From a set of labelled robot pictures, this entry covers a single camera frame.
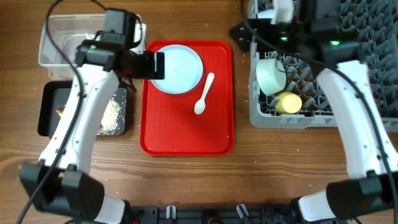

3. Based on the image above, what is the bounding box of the brown food scrap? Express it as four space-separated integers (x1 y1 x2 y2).
56 109 63 117

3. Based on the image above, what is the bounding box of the small light blue bowl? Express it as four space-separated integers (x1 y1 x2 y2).
257 9 274 19

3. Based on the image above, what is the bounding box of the large light blue plate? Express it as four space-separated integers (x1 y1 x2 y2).
151 44 203 95

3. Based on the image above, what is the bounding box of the clear plastic bin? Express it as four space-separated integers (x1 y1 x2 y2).
38 8 146 81

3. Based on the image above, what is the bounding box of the white plastic spoon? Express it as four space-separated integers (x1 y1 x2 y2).
194 73 215 115

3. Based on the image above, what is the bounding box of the black tray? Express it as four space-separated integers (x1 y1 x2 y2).
37 81 128 138

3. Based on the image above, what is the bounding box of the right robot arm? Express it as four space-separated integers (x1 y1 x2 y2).
230 1 397 223

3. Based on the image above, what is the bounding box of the red serving tray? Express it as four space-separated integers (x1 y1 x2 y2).
139 40 234 156

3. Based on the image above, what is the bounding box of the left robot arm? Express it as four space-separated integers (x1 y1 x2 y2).
20 8 165 223

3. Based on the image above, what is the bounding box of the white rice pile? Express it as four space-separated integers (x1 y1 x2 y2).
98 98 121 135

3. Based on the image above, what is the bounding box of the yellow plastic cup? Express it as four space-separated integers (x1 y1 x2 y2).
275 91 302 114

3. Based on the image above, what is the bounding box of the grey dishwasher rack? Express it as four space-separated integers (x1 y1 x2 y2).
240 0 397 133

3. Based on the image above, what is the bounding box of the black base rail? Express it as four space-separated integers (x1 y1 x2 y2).
129 204 306 224

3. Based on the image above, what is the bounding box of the mint green bowl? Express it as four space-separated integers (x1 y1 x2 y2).
256 58 286 96

